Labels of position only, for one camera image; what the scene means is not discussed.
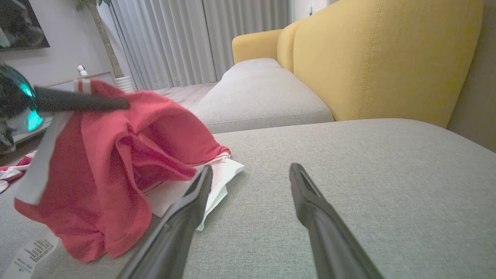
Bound brown plant trunk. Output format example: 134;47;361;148
75;0;124;78

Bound long grey sofa seat cushion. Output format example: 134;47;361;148
192;58;334;134

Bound large yellow sofa backrest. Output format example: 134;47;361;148
293;0;484;128

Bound white ribbed plant pot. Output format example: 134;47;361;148
114;75;136;93

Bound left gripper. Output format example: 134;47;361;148
0;64;131;155

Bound red Bulls jersey white sleeves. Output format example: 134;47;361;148
0;77;246;279

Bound grey pleated curtain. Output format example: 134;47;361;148
110;0;291;90

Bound narrow yellow sofa backrest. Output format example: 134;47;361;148
277;21;301;74

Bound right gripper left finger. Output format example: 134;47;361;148
116;165;214;279

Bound grey low tv cabinet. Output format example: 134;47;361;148
12;71;115;144

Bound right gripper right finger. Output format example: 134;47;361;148
289;163;384;279

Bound black wall television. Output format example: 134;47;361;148
0;0;51;52

